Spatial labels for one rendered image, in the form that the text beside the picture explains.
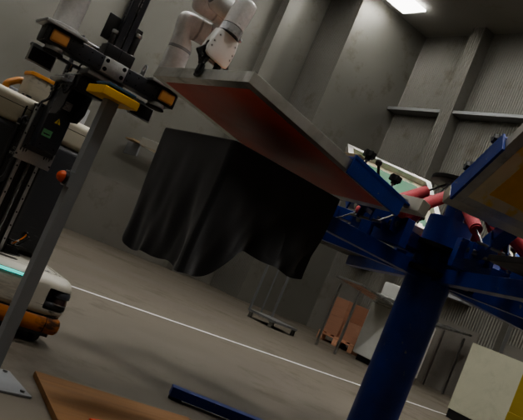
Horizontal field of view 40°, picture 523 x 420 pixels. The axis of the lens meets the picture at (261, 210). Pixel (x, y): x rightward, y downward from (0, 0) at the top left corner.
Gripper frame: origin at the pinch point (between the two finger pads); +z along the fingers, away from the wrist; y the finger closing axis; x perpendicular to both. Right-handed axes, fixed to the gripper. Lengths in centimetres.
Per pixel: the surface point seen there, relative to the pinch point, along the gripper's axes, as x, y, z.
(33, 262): -10, 11, 77
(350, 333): -591, -766, -23
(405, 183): -99, -207, -63
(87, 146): -10.0, 16.4, 38.7
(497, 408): -188, -560, 4
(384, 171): -109, -195, -64
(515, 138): 67, -67, -27
